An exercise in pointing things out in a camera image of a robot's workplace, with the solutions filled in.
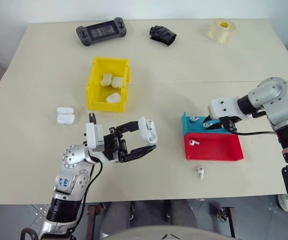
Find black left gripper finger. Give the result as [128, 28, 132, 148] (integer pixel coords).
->
[122, 145, 158, 164]
[115, 120, 141, 135]

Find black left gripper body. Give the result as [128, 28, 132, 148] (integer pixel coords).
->
[103, 126, 129, 164]

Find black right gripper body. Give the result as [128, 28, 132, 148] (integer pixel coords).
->
[220, 116, 239, 133]

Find yellow plastic bin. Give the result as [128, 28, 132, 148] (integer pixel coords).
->
[86, 56, 131, 113]

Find red plastic tray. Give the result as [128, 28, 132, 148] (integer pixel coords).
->
[183, 131, 245, 162]

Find blue plastic tray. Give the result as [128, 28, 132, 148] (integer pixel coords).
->
[181, 111, 237, 136]

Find rusty metal table leg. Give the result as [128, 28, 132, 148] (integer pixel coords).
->
[216, 206, 236, 238]
[87, 203, 104, 240]

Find clear adhesive tape roll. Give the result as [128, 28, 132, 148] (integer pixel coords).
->
[208, 18, 236, 45]

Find black crumpled pouch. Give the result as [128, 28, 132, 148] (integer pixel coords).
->
[148, 24, 178, 48]

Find white shoe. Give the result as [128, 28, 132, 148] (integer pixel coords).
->
[277, 193, 288, 212]

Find dark grey handheld game controller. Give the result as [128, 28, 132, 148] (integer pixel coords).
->
[75, 16, 128, 48]

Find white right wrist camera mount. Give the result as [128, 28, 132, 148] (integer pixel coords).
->
[207, 97, 250, 120]

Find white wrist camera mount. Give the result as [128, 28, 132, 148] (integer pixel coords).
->
[207, 97, 250, 120]
[85, 122, 105, 152]

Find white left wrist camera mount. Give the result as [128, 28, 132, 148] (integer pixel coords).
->
[85, 122, 105, 152]

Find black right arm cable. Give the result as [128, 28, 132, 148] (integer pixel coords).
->
[227, 117, 277, 137]

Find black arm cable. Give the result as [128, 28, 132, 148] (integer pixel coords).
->
[70, 149, 104, 237]
[227, 117, 277, 137]

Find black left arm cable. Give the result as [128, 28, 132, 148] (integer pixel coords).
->
[70, 149, 104, 237]

